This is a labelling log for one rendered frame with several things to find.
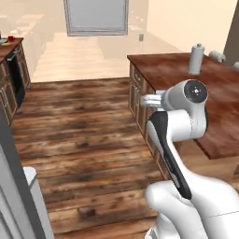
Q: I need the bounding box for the grey framed window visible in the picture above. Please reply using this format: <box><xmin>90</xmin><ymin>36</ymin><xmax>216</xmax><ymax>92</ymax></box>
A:
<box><xmin>63</xmin><ymin>0</ymin><xmax>130</xmax><ymax>37</ymax></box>

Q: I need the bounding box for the white paper towel roll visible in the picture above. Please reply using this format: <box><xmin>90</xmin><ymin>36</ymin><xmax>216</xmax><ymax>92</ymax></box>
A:
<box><xmin>187</xmin><ymin>43</ymin><xmax>206</xmax><ymax>76</ymax></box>

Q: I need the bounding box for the grey fridge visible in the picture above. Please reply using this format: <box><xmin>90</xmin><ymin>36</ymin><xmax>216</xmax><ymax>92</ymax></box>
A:
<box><xmin>0</xmin><ymin>104</ymin><xmax>54</xmax><ymax>239</ymax></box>

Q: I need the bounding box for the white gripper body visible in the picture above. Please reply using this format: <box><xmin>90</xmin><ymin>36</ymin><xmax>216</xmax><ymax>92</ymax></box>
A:
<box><xmin>140</xmin><ymin>93</ymin><xmax>163</xmax><ymax>109</ymax></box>

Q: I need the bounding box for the brown island drawer front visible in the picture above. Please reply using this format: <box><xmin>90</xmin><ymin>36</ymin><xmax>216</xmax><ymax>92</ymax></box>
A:
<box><xmin>132</xmin><ymin>65</ymin><xmax>146</xmax><ymax>91</ymax></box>

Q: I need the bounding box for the white fridge door handle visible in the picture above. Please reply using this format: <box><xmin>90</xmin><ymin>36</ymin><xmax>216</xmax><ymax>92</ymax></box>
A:
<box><xmin>22</xmin><ymin>166</ymin><xmax>54</xmax><ymax>239</ymax></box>

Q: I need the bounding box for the brown wooden cupboard run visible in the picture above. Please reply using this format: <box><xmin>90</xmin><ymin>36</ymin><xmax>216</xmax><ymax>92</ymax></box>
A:
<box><xmin>0</xmin><ymin>36</ymin><xmax>33</xmax><ymax>127</ymax></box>

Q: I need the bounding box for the brown wooden island cabinet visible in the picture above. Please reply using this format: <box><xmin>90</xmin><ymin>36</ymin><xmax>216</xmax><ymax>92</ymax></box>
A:
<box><xmin>128</xmin><ymin>61</ymin><xmax>176</xmax><ymax>181</ymax></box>

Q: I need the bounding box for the dark tall cabinet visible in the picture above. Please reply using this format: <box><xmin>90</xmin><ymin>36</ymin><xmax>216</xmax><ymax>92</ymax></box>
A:
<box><xmin>222</xmin><ymin>0</ymin><xmax>239</xmax><ymax>66</ymax></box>

